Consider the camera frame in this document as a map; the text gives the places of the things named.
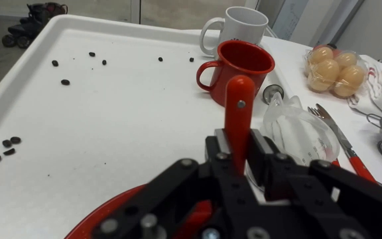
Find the white plastic tray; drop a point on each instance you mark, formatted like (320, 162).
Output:
(112, 124)

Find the white folded napkin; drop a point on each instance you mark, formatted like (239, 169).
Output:
(377, 88)

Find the black wheeled chair base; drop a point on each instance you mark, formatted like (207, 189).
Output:
(32, 21)

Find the red bowl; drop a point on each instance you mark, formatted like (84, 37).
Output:
(195, 219)

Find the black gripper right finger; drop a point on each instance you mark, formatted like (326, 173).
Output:
(324, 199)

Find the clear plastic cup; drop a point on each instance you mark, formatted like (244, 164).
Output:
(301, 133)

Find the red plate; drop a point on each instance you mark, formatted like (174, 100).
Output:
(106, 213)

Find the white ceramic mug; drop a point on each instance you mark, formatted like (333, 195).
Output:
(244, 27)

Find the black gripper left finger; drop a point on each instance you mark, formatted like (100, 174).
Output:
(169, 194)

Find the small steel round cup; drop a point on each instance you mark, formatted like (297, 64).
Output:
(273, 93)

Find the red enamel mug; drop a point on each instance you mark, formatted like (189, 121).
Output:
(239, 67)

